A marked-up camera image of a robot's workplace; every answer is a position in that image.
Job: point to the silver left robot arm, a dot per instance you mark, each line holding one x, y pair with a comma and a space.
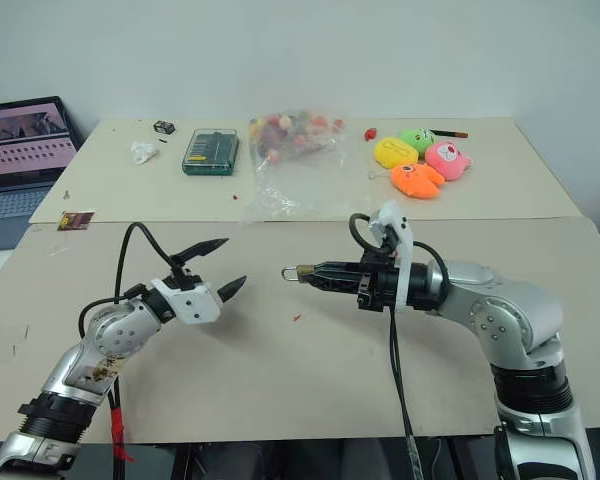
115, 337

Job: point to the crumpled white tissue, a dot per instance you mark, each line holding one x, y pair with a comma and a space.
142, 151

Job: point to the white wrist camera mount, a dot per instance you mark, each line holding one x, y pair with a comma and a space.
192, 305
402, 250

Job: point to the small red object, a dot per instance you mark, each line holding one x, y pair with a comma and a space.
370, 134

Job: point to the open laptop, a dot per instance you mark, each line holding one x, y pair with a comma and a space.
22, 145

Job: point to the brass padlock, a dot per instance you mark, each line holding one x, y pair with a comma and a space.
296, 273

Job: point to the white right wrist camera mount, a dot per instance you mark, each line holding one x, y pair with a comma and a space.
402, 250

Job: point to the green plush toy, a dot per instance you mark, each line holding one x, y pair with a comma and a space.
416, 138

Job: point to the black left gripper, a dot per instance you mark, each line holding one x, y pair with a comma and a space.
187, 278

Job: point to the clear bag of colourful candies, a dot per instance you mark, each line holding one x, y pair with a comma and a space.
295, 150

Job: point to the green screwdriver bit case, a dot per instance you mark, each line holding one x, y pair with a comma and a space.
210, 152

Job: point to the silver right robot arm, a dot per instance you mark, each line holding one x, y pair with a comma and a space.
510, 310

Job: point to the yellow plush toy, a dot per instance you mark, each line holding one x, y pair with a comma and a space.
396, 151

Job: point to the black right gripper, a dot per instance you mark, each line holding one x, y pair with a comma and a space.
377, 287

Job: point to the pink plush toy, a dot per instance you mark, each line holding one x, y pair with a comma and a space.
448, 159

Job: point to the orange plush toy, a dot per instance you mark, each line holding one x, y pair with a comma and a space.
414, 180

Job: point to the small black box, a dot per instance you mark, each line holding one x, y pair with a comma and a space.
164, 126

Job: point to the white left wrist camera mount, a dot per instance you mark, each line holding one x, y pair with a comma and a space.
192, 305

